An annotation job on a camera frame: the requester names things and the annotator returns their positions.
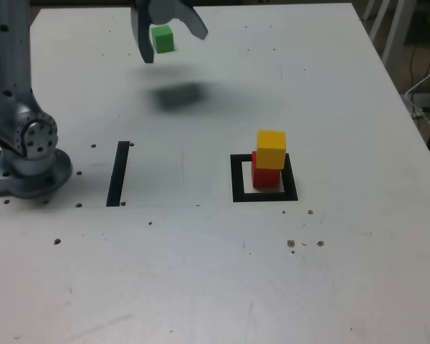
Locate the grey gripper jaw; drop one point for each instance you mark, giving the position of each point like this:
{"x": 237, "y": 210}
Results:
{"x": 175, "y": 10}
{"x": 143, "y": 32}

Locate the green cube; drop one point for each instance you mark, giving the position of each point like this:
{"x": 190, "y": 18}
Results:
{"x": 164, "y": 40}

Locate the yellow cube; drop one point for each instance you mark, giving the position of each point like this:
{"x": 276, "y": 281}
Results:
{"x": 271, "y": 150}

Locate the red cube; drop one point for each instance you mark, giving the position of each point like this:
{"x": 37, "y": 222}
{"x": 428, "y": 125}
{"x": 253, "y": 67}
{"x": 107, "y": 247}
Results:
{"x": 266, "y": 179}

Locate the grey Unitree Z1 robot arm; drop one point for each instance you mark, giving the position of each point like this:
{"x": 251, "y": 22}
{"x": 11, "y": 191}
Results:
{"x": 10, "y": 53}

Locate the black tape square outline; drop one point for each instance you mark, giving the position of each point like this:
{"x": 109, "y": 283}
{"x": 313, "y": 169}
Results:
{"x": 236, "y": 179}

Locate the black tape strip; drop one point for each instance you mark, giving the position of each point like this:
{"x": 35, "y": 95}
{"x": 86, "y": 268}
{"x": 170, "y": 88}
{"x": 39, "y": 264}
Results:
{"x": 117, "y": 175}

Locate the white furniture frame leg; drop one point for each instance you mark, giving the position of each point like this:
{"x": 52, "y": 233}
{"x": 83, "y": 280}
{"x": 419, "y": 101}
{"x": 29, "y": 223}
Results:
{"x": 393, "y": 36}
{"x": 368, "y": 9}

